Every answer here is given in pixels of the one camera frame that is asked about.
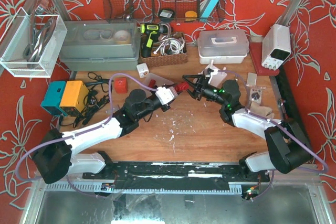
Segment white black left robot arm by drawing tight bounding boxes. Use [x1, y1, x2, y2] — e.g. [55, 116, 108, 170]
[32, 87, 178, 184]

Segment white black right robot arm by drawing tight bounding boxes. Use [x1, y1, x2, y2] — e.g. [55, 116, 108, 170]
[182, 74, 312, 178]

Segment clear plastic spring tray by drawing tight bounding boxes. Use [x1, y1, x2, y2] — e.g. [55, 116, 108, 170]
[142, 73, 174, 87]

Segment white clear lidded case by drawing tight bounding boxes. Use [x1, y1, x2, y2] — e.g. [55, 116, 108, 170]
[197, 29, 249, 65]

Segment brown wicker basket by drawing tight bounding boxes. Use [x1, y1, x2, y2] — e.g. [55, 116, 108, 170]
[140, 32, 188, 67]

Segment white power adapter cube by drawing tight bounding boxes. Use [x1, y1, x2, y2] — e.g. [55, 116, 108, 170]
[136, 63, 149, 78]

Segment grey metal plate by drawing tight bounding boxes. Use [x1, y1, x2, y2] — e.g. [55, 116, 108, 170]
[246, 72, 258, 88]

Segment red cube box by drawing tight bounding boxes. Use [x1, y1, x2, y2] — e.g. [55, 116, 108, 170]
[113, 77, 128, 94]

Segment yellow tape measure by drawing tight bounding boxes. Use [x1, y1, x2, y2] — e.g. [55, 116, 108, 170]
[185, 10, 198, 22]

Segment white bench power supply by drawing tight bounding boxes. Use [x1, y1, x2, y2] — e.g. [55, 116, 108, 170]
[261, 24, 291, 71]

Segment grey plastic storage box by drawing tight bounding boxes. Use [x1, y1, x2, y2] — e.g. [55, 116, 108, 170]
[59, 20, 141, 71]

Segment orange soldering station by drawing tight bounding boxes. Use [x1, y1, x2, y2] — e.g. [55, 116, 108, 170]
[59, 80, 89, 117]

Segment teal box device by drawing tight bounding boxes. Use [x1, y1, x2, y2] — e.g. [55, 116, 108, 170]
[40, 81, 66, 116]

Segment white peg base plate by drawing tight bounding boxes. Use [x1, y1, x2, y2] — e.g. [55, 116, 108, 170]
[199, 60, 227, 88]

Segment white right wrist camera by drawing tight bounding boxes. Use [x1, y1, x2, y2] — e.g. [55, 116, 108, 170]
[205, 68, 218, 83]

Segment white coiled cable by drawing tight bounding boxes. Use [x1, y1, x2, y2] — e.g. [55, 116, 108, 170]
[153, 37, 186, 56]

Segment bagged timer switch module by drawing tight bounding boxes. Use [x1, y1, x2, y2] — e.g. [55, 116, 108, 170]
[249, 86, 266, 105]

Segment green black cordless drill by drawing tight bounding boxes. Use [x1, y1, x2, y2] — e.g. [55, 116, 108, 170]
[140, 23, 171, 58]

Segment black tangled cables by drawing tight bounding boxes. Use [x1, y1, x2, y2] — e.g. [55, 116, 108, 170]
[58, 71, 116, 130]

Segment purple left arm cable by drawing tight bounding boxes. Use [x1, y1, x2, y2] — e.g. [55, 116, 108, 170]
[14, 73, 161, 198]

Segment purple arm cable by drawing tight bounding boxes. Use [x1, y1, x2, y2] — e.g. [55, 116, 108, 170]
[14, 73, 161, 198]
[217, 70, 329, 175]

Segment grey slotted cable duct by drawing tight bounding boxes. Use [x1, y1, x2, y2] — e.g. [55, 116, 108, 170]
[44, 180, 243, 196]

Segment black wire wall basket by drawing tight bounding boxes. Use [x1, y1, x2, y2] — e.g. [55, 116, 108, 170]
[103, 0, 225, 23]

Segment grey coiled hose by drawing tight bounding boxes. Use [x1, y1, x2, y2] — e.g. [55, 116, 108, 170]
[23, 11, 57, 68]

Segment clear acrylic wall box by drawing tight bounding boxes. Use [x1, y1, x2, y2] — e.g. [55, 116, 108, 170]
[1, 8, 67, 78]

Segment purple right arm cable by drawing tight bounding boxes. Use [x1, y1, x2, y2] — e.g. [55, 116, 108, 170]
[217, 70, 329, 175]

